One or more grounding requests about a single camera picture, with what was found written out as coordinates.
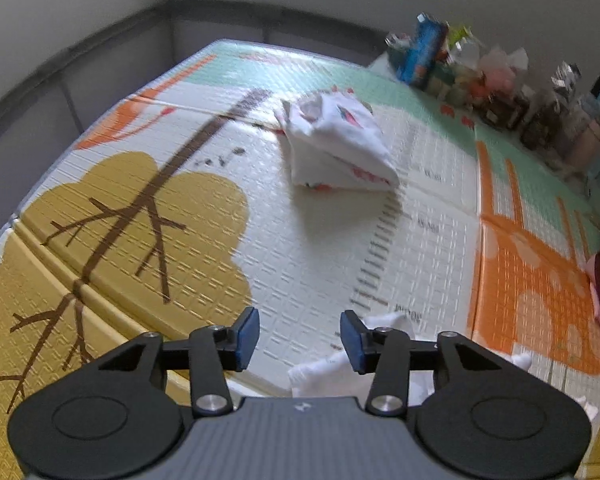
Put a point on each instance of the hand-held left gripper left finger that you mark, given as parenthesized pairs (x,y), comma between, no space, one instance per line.
(246,337)

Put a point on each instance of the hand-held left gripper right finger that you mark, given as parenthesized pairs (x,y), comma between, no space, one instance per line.
(352,342)

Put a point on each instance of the folded white printed garment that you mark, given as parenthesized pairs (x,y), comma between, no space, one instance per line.
(330,145)

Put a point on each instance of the white pink-dotted pants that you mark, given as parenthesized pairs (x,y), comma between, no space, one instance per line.
(320,375)

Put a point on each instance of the blue carton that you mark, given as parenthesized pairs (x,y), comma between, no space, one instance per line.
(422,50)

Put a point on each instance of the colourful printed play mat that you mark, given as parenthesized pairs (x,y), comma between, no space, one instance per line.
(330,240)

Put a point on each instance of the pile of bottles and packets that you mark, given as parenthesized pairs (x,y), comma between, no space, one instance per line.
(505,90)

